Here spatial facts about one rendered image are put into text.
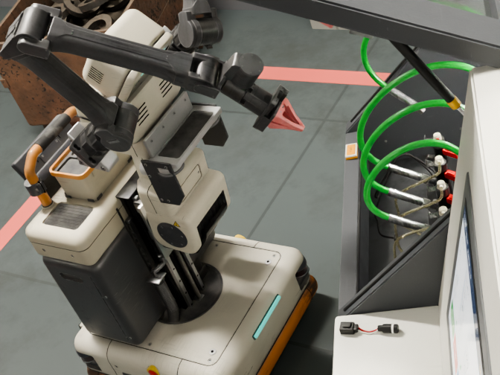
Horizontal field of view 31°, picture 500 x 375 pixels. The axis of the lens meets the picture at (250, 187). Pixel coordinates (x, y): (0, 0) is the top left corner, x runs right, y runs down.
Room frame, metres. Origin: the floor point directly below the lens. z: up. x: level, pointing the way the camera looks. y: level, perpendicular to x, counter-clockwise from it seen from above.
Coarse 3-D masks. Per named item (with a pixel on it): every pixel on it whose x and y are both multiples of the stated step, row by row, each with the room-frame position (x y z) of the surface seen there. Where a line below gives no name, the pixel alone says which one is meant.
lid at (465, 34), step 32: (256, 0) 1.25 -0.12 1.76; (288, 0) 1.23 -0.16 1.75; (320, 0) 1.22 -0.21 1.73; (352, 0) 1.22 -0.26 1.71; (384, 0) 1.23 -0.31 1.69; (416, 0) 1.24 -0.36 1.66; (448, 0) 1.28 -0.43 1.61; (480, 0) 1.29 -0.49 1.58; (352, 32) 1.23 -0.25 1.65; (384, 32) 1.18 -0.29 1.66; (416, 32) 1.17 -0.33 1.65; (448, 32) 1.16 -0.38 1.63; (480, 32) 1.16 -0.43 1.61
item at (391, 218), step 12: (408, 144) 1.31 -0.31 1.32; (420, 144) 1.30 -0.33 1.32; (432, 144) 1.29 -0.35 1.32; (444, 144) 1.29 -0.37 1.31; (396, 156) 1.32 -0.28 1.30; (372, 180) 1.34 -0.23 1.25; (372, 204) 1.34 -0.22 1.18; (384, 216) 1.34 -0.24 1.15; (396, 216) 1.33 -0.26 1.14; (420, 228) 1.31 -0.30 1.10
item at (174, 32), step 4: (176, 28) 2.27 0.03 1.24; (172, 32) 2.27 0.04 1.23; (176, 32) 2.25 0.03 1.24; (176, 36) 2.24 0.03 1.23; (172, 40) 2.24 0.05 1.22; (176, 40) 2.24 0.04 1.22; (172, 44) 2.24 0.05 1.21; (176, 44) 2.24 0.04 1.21; (180, 44) 2.23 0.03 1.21; (176, 48) 2.23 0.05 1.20; (180, 48) 2.23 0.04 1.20; (184, 48) 2.23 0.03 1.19; (188, 48) 2.23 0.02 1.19; (192, 48) 2.24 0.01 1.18; (188, 52) 2.23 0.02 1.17; (192, 52) 2.27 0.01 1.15
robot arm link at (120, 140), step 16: (32, 16) 1.80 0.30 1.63; (48, 16) 1.82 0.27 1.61; (16, 32) 1.80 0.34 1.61; (32, 32) 1.76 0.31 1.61; (16, 48) 1.80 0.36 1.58; (32, 64) 1.83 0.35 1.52; (48, 64) 1.83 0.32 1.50; (64, 64) 1.86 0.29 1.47; (48, 80) 1.84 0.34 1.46; (64, 80) 1.83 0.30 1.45; (80, 80) 1.86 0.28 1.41; (64, 96) 1.86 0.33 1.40; (80, 96) 1.84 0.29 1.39; (96, 96) 1.86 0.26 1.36; (96, 112) 1.85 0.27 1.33; (112, 112) 1.87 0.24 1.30; (96, 128) 1.87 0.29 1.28; (112, 128) 1.85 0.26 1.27; (112, 144) 1.86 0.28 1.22; (128, 144) 1.84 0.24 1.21
